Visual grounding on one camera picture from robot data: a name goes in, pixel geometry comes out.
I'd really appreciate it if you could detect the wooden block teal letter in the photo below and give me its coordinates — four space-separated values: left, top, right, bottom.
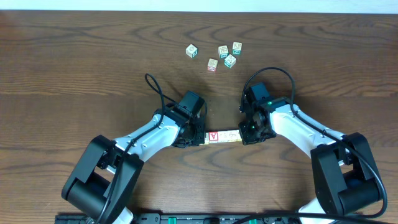
218 45 229 58

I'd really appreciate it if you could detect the wooden block teal side far-left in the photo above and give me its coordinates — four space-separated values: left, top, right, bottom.
185 44 198 58

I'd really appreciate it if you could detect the right black cable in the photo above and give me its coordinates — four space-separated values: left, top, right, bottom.
231 67 398 224

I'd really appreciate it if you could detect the wooden block red number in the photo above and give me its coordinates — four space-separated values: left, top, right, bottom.
207 58 218 72

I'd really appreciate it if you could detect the yellow-sided wooden block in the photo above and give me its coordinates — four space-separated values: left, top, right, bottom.
227 130 242 142

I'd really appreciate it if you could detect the red letter A block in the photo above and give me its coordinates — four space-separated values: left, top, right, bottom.
208 131 218 144

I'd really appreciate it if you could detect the yellow-edged wooden block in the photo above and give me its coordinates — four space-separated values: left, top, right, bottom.
204 133 210 145

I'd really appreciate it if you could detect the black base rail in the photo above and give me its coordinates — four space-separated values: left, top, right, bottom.
54 213 301 224

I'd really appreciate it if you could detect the plain white wooden block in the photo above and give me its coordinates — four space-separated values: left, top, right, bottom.
218 131 229 142

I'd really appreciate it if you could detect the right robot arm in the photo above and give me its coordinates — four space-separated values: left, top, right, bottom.
239 83 387 216

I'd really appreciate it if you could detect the wooden block teal front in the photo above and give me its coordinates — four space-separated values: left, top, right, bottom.
224 54 236 68

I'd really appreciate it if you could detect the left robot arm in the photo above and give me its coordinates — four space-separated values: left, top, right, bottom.
61 91 206 223

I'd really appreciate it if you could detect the wooden block green number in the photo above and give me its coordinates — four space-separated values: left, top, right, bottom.
232 42 242 55

